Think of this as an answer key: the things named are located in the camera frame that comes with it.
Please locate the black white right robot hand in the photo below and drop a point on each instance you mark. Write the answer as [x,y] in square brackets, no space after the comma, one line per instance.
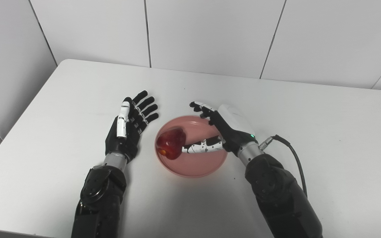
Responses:
[235,135]

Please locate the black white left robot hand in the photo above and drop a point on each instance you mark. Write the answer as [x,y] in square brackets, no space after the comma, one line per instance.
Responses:
[129,142]

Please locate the red apple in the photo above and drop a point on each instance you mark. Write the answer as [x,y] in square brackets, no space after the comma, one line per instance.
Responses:
[170,143]

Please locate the pink round plate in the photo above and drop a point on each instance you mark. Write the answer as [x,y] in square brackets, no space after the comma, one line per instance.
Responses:
[197,165]

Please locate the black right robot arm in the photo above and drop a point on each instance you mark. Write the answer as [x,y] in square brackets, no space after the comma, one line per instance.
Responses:
[279,198]

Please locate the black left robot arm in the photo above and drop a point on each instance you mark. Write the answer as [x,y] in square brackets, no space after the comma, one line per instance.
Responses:
[98,205]

